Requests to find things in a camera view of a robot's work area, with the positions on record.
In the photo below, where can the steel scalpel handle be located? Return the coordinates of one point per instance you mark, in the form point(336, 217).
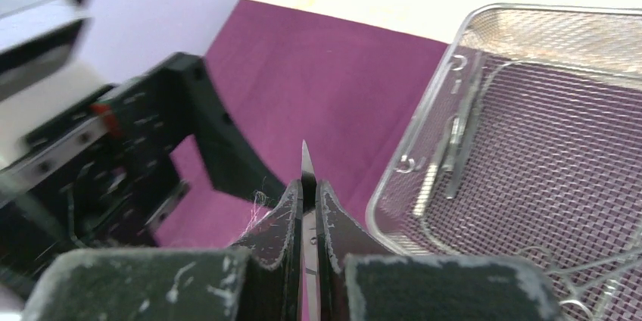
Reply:
point(447, 149)

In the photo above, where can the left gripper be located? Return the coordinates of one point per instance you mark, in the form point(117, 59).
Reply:
point(99, 176)

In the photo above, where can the metal mesh instrument tray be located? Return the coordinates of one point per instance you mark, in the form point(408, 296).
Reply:
point(550, 164)

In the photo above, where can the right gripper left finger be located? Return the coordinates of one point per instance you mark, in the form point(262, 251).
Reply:
point(256, 278)

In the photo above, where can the purple cloth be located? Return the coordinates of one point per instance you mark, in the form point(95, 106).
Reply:
point(347, 89)

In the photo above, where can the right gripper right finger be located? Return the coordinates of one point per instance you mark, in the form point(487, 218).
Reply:
point(360, 279)

